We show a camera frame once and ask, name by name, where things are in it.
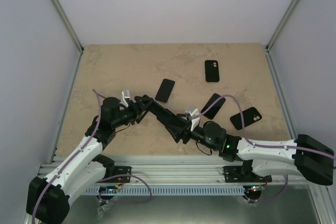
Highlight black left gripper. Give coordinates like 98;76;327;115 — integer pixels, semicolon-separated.
113;97;154;129

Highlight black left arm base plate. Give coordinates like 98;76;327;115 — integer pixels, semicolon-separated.
99;166;132;184

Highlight grey slotted cable duct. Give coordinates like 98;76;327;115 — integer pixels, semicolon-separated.
82;185;245;196

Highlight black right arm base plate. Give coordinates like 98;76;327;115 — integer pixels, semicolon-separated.
222;166;272;183

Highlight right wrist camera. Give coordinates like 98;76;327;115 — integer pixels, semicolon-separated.
185;106;201;132

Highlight black phone case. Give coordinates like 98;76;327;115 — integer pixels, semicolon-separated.
205;60;220;83
149;105;191;140
230;107;263;130

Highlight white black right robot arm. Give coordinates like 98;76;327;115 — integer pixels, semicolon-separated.
165;115;335;186

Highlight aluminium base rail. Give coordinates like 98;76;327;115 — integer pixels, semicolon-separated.
36;154;326;185

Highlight aluminium frame post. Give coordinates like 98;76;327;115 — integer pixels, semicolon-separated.
265;0;301;53
50;0;83;53

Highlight aluminium frame post right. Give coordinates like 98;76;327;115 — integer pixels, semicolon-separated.
265;0;301;53

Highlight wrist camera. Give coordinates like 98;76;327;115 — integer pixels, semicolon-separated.
185;106;201;132
120;90;131;108

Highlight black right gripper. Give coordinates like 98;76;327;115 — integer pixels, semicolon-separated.
166;113;217;151

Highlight aluminium side rail right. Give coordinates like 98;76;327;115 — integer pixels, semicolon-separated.
264;46;298;139

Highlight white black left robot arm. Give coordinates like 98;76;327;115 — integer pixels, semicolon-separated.
26;94;156;223

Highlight aluminium frame post left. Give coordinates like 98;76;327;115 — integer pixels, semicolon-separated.
50;0;83;53

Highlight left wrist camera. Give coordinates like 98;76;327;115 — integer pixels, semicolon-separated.
120;90;131;108

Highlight white-edged black phone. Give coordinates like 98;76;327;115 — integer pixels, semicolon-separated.
155;79;175;103

